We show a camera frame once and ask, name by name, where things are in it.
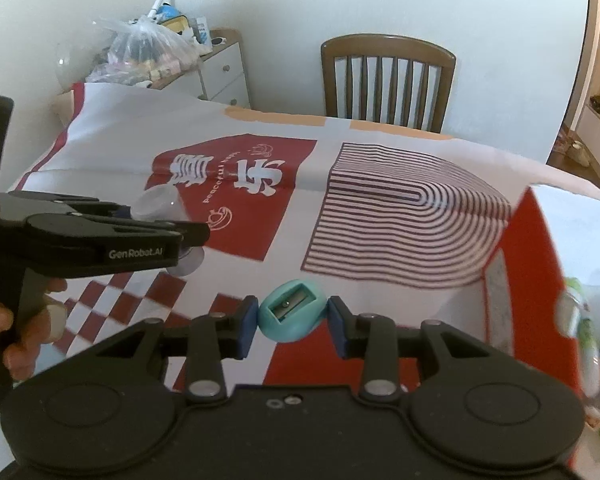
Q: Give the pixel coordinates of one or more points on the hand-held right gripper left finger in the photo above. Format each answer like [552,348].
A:
[248,325]

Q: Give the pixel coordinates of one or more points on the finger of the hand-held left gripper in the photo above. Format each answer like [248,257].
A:
[105,207]
[170,234]

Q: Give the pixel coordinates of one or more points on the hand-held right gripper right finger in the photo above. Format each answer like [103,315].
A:
[336,325]

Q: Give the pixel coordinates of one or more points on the clear plastic cup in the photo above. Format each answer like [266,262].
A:
[157,205]

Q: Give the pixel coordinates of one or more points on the teal pencil sharpener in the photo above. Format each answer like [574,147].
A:
[290,332]

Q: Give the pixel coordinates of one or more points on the red cardboard box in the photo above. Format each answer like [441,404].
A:
[530,285]

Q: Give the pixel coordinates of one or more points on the person's left hand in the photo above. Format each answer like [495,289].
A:
[52,322]

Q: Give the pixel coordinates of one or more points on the red white printed table cover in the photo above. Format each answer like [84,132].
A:
[105,140]

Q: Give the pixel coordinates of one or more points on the clear plastic bag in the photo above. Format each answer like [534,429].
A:
[145,45]

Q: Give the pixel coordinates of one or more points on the small white drawer cabinet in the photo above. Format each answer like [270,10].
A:
[227,70]

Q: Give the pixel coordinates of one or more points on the blue yellow plush toy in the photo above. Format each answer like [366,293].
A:
[173,16]

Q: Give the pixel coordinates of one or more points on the white bottle blue label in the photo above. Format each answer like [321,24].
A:
[203,29]

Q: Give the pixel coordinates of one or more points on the white tube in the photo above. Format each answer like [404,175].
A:
[156,5]

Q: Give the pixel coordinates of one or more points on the green white plastic object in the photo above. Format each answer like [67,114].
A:
[580,330]

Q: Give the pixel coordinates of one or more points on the brown wooden chair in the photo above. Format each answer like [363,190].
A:
[387,45]

